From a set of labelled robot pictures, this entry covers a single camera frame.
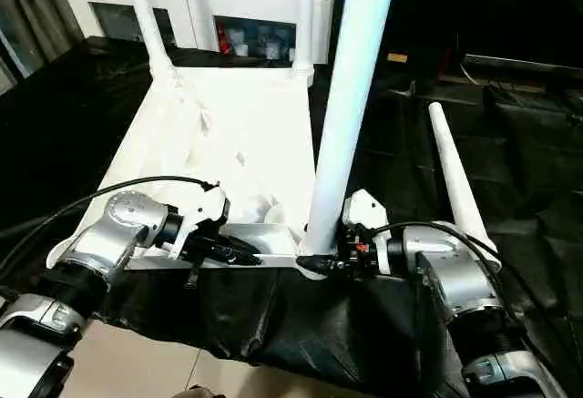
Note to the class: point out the small tan tag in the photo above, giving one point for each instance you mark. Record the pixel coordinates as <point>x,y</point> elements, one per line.
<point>396,57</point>

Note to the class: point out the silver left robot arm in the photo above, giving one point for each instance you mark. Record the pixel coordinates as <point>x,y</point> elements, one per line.
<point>105,238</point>

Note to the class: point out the white plastic table leg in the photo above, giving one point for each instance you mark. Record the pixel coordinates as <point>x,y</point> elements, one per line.
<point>350,97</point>
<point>455,179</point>
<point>146,20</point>
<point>304,15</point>

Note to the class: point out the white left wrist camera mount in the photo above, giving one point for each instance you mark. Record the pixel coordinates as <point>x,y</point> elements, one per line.
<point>205,209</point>

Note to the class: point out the white plastic table top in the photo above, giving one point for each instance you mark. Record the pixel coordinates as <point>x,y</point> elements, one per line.
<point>228,120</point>

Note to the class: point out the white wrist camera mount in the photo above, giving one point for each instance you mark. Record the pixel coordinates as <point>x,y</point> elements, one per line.
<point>205,209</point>
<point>366,209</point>

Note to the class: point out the black flat panel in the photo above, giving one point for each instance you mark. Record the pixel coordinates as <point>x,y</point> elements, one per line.
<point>524,62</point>

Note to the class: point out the red bottle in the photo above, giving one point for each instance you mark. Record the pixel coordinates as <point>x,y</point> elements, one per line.
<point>224,38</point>

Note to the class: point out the black plastic mat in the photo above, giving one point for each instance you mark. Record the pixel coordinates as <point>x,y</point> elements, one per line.
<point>68,120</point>

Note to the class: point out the white cabinet with glass doors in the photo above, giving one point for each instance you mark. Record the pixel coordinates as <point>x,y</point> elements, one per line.
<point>196,2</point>

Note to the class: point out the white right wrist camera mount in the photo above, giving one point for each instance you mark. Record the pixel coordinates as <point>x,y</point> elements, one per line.
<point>366,209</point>

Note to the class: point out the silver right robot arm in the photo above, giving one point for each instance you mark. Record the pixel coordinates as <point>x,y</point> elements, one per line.
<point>464,279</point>

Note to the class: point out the grey and blue curtain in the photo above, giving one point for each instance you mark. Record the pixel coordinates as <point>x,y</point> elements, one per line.
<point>32,20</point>

